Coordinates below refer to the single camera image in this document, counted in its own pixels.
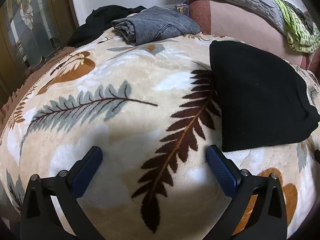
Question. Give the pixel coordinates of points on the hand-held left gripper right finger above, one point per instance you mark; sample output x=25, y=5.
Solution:
x=222, y=170

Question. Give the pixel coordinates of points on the small purple box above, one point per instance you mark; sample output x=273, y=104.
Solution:
x=182, y=8

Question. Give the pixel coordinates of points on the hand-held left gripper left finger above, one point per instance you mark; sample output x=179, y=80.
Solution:
x=88, y=165

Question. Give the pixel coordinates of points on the black pants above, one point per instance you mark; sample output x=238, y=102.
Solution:
x=257, y=97

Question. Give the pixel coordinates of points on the leaf print plush blanket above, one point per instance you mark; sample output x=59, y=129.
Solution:
x=125, y=132

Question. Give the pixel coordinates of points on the pink bed sheet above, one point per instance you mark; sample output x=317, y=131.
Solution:
x=240, y=22

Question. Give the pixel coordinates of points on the folded grey jeans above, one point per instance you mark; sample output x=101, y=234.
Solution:
x=160, y=23

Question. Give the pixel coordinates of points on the wooden cabinet with glass doors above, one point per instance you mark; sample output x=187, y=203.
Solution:
x=27, y=37

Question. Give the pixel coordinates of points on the green patterned cloth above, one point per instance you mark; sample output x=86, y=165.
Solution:
x=297, y=33

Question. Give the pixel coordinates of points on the black cloth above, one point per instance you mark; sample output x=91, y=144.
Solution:
x=100, y=21

